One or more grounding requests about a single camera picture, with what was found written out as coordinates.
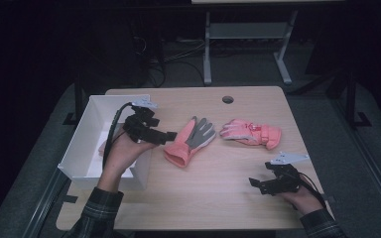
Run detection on white box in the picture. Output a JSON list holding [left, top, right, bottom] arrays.
[[58, 94, 153, 192]]

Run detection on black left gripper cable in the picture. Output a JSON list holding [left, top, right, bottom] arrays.
[[101, 101, 134, 171]]

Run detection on black floor cables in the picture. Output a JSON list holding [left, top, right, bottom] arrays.
[[133, 34, 206, 88]]

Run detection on person's right hand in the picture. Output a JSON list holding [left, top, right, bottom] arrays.
[[277, 179, 325, 217]]

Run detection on grey metal stand frame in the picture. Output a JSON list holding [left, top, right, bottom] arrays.
[[202, 9, 300, 86]]

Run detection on person's left hand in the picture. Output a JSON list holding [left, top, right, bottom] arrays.
[[98, 132, 157, 181]]

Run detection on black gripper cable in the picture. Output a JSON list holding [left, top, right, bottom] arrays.
[[296, 172, 328, 209], [101, 101, 134, 171]]

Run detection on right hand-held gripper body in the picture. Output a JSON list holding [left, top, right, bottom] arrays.
[[264, 151, 311, 196]]

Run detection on black stand post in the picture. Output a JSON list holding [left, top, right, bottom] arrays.
[[63, 70, 87, 127], [342, 67, 373, 129]]

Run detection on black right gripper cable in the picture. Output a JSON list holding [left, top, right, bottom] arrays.
[[296, 172, 328, 209]]

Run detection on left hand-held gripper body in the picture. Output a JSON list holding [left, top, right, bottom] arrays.
[[122, 96, 162, 146]]

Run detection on pink padded ski glove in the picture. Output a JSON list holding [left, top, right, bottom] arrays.
[[163, 115, 218, 169], [219, 118, 283, 151]]

